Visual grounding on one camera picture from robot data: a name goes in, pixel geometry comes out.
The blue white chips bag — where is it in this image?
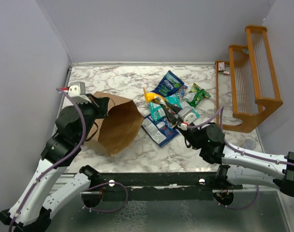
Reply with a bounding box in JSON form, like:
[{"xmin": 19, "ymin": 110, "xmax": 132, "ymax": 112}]
[{"xmin": 141, "ymin": 114, "xmax": 179, "ymax": 147}]

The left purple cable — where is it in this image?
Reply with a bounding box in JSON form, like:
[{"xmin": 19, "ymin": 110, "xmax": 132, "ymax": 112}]
[{"xmin": 8, "ymin": 88, "xmax": 87, "ymax": 232}]

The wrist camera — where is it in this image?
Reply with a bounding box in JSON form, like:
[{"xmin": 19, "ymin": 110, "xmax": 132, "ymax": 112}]
[
  {"xmin": 177, "ymin": 106, "xmax": 196, "ymax": 125},
  {"xmin": 61, "ymin": 81, "xmax": 91, "ymax": 104}
]

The teal Fox's candy bag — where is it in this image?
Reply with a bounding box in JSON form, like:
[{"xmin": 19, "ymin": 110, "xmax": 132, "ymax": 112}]
[{"xmin": 179, "ymin": 100, "xmax": 200, "ymax": 118}]

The purple cable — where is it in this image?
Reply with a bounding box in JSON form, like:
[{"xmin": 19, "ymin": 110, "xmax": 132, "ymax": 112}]
[
  {"xmin": 8, "ymin": 88, "xmax": 87, "ymax": 232},
  {"xmin": 185, "ymin": 105, "xmax": 294, "ymax": 169}
]

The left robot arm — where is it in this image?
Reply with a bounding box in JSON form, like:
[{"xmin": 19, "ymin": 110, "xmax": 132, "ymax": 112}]
[{"xmin": 0, "ymin": 94, "xmax": 110, "ymax": 232}]

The green candy bag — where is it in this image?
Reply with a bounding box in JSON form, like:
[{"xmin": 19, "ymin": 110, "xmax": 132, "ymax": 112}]
[{"xmin": 183, "ymin": 83, "xmax": 211, "ymax": 108}]

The yellow snack packet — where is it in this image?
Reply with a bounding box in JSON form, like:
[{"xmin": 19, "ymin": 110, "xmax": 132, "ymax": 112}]
[{"xmin": 143, "ymin": 88, "xmax": 167, "ymax": 105}]

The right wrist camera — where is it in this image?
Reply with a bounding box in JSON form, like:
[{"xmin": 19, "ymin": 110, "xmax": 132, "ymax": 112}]
[{"xmin": 177, "ymin": 106, "xmax": 196, "ymax": 125}]

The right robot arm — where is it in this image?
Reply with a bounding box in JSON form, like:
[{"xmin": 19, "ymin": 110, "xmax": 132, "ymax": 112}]
[{"xmin": 160, "ymin": 101, "xmax": 294, "ymax": 197}]

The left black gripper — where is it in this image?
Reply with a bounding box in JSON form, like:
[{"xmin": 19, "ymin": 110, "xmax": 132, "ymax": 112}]
[{"xmin": 74, "ymin": 93, "xmax": 110, "ymax": 143}]

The blue M&M's packet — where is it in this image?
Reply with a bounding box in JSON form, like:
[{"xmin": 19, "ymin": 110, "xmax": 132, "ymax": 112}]
[
  {"xmin": 163, "ymin": 117, "xmax": 172, "ymax": 127},
  {"xmin": 176, "ymin": 85, "xmax": 188, "ymax": 99}
]

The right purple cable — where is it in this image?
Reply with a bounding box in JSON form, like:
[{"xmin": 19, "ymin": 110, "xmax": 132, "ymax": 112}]
[{"xmin": 185, "ymin": 105, "xmax": 294, "ymax": 169}]

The small clear plastic cup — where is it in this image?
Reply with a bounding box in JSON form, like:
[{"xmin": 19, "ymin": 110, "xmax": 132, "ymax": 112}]
[{"xmin": 243, "ymin": 139, "xmax": 256, "ymax": 150}]

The brown paper bag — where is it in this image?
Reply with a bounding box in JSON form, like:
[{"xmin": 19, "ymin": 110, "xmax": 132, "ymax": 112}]
[{"xmin": 85, "ymin": 91, "xmax": 144, "ymax": 156}]

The orange wooden rack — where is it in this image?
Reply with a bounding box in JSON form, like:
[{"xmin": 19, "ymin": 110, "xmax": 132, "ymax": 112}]
[{"xmin": 215, "ymin": 25, "xmax": 283, "ymax": 133}]

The small red white box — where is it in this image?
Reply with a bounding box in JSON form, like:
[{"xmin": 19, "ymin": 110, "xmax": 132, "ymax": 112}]
[{"xmin": 218, "ymin": 62, "xmax": 225, "ymax": 72}]

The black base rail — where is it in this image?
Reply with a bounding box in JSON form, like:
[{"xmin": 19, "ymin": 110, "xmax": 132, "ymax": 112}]
[{"xmin": 79, "ymin": 165, "xmax": 242, "ymax": 203}]

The blue Burts chips bag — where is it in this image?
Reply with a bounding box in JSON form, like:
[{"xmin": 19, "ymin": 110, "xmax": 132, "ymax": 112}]
[{"xmin": 152, "ymin": 70, "xmax": 184, "ymax": 97}]

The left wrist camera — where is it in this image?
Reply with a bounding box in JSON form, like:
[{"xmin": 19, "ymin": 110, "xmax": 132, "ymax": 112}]
[{"xmin": 61, "ymin": 81, "xmax": 91, "ymax": 104}]

